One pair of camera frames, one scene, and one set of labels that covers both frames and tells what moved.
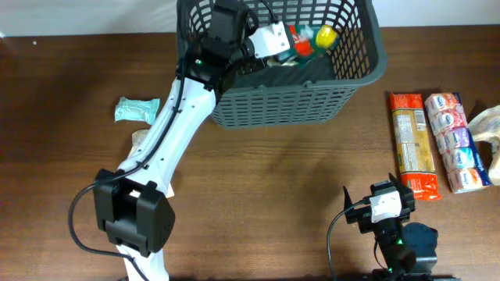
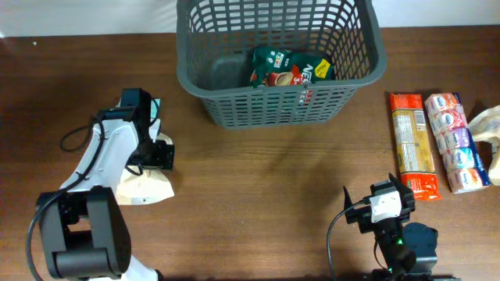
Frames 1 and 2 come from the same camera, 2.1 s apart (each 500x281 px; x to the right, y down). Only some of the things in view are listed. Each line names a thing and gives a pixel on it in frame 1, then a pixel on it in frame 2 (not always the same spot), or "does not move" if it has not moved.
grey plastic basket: x=322 y=92 does not move
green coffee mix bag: x=304 y=49 -> x=275 y=67
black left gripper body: x=282 y=57 -> x=164 y=157
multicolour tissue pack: x=463 y=162 does not move
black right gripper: x=362 y=213 does not move
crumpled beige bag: x=486 y=127 does not move
